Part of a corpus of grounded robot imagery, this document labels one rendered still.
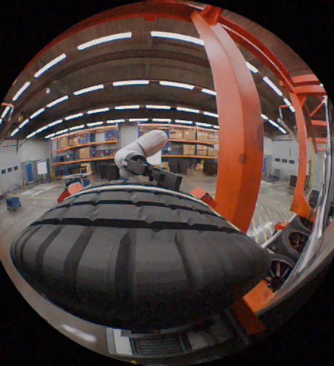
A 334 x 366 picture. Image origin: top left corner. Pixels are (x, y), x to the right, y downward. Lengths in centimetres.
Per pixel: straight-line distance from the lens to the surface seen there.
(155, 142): 50
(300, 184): 231
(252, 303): 66
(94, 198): 15
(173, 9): 179
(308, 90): 270
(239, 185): 45
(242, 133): 45
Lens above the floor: 122
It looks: 13 degrees down
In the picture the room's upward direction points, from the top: straight up
